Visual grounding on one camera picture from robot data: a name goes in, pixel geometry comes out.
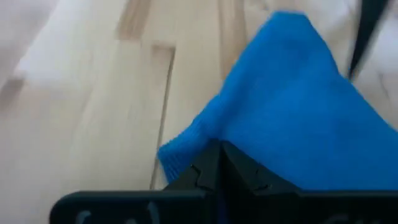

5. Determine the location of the black aluminium table frame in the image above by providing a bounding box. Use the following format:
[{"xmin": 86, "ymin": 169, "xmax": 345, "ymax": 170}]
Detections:
[{"xmin": 347, "ymin": 0, "xmax": 390, "ymax": 79}]

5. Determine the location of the blue microfiber towel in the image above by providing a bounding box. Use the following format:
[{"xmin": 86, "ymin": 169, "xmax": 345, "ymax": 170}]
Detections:
[{"xmin": 157, "ymin": 11, "xmax": 398, "ymax": 224}]

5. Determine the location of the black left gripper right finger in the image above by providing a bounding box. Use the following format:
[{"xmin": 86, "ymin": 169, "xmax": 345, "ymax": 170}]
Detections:
[{"xmin": 221, "ymin": 140, "xmax": 301, "ymax": 224}]

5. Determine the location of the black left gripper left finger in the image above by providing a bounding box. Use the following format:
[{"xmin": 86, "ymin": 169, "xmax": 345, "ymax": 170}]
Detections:
[{"xmin": 164, "ymin": 139, "xmax": 221, "ymax": 224}]

